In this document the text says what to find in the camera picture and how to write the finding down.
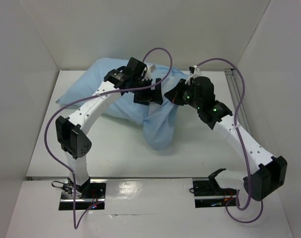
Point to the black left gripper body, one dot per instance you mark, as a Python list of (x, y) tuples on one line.
[(146, 95)]

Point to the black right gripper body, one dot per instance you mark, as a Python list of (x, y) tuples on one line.
[(181, 90)]

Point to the light blue pillowcase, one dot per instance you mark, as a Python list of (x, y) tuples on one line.
[(158, 121)]

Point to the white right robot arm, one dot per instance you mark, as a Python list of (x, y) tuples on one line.
[(265, 173)]

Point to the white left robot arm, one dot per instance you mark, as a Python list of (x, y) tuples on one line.
[(72, 130)]

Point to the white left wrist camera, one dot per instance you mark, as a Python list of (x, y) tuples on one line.
[(147, 74)]

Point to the aluminium side rail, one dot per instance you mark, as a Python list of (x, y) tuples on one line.
[(235, 87)]

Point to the aluminium table edge rail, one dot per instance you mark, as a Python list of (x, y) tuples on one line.
[(93, 177)]

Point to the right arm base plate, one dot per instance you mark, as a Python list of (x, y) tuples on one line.
[(206, 196)]

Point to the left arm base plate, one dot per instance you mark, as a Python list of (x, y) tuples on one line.
[(92, 197)]

